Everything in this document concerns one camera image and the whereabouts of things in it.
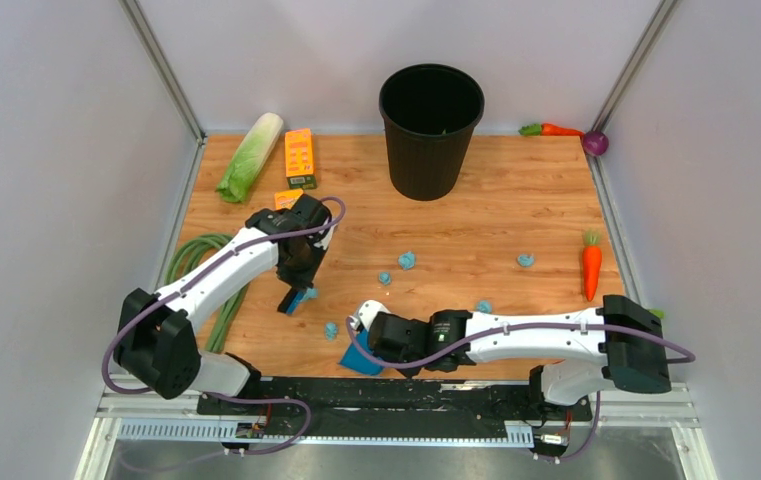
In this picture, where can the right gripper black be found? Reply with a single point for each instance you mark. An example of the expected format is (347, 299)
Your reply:
(410, 370)

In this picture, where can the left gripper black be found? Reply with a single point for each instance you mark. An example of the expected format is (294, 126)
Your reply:
(304, 280)

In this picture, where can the blue hand brush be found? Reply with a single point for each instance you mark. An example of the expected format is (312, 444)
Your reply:
(294, 298)

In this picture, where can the blue dustpan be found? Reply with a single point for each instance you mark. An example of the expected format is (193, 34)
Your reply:
(353, 360)

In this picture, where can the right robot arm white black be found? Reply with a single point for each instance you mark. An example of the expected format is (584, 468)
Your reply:
(617, 345)

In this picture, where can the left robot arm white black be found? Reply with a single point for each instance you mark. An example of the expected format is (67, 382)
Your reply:
(156, 338)

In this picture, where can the yellow green sponge box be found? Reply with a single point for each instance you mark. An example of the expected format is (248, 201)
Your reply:
(287, 198)

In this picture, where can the blue paper scrap lower left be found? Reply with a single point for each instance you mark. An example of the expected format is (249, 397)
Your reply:
(331, 331)

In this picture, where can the blue paper scrap upper centre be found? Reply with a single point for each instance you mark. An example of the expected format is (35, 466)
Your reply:
(407, 260)

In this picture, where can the orange carton box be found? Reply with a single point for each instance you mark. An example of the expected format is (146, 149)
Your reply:
(299, 159)

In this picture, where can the napa cabbage toy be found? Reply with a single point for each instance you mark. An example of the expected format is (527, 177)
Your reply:
(249, 158)

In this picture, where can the blue paper scrap far right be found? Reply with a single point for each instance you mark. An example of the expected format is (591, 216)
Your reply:
(526, 260)

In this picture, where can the black plastic trash bin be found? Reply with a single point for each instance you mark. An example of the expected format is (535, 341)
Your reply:
(429, 112)

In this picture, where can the carrot toy right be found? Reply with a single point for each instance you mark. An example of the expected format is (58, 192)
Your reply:
(591, 264)

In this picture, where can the carrot toy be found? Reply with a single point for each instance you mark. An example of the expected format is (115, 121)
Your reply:
(548, 129)
(591, 264)

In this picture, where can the carrot toy back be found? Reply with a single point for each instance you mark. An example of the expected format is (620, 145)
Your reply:
(548, 129)

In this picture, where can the purple onion toy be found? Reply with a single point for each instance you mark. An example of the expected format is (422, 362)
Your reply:
(595, 143)

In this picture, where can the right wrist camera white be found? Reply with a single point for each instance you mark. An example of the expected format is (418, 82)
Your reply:
(366, 314)

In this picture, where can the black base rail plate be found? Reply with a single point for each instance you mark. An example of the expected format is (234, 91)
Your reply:
(376, 407)

